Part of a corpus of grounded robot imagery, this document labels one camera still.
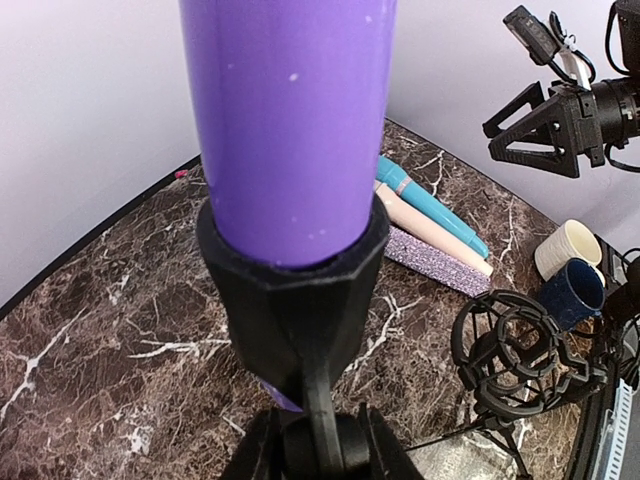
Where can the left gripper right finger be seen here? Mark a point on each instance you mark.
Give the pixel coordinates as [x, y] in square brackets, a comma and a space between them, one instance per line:
[387, 458]

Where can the black tripod shock-mount stand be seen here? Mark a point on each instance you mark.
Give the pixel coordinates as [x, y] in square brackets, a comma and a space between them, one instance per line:
[515, 360]

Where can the beige microphone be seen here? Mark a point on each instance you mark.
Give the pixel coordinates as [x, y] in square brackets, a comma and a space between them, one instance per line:
[428, 231]

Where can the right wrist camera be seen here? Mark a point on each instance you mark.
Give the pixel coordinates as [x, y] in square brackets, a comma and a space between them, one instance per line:
[549, 44]

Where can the black stand of purple microphone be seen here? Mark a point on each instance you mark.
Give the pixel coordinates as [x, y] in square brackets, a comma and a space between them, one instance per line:
[298, 330]

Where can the purple microphone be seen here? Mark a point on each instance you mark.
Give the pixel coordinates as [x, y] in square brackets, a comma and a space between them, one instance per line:
[289, 99]

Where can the cream mug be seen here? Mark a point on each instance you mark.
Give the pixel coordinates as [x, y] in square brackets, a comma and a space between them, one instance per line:
[570, 240]

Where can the blue microphone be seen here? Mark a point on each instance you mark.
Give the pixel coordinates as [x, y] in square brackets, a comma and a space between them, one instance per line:
[400, 182]

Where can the glitter silver-head microphone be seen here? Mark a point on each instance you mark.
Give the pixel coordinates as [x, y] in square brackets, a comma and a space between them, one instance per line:
[434, 264]

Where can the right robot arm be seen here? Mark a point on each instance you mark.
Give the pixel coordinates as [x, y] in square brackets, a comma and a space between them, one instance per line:
[618, 99]

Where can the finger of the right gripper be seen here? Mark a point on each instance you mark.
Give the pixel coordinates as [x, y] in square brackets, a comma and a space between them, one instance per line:
[527, 142]
[532, 96]

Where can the white cable tray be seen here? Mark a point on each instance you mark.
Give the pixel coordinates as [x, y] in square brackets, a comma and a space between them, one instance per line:
[619, 439]

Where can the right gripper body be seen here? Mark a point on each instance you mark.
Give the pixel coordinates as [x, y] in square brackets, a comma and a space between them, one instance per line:
[577, 129]

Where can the dark blue mug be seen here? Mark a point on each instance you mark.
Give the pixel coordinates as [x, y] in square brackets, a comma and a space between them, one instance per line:
[573, 294]

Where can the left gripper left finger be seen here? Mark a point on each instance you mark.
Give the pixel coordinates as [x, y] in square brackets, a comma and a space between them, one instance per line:
[259, 455]

